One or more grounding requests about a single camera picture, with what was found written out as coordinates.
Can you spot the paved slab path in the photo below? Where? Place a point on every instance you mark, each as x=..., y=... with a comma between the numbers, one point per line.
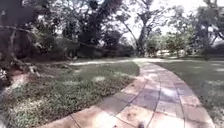
x=150, y=100

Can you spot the row of trees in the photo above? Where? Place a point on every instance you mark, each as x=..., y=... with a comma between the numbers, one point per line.
x=100, y=30

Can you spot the grass lawn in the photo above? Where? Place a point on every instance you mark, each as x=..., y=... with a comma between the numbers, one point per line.
x=56, y=90
x=203, y=80

